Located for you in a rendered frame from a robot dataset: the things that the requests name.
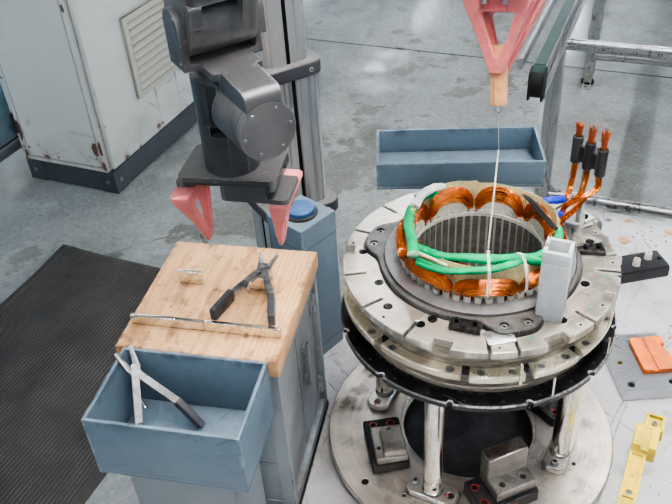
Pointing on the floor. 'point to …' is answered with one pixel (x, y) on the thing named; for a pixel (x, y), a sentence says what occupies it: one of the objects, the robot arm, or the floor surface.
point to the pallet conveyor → (552, 60)
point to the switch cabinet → (91, 88)
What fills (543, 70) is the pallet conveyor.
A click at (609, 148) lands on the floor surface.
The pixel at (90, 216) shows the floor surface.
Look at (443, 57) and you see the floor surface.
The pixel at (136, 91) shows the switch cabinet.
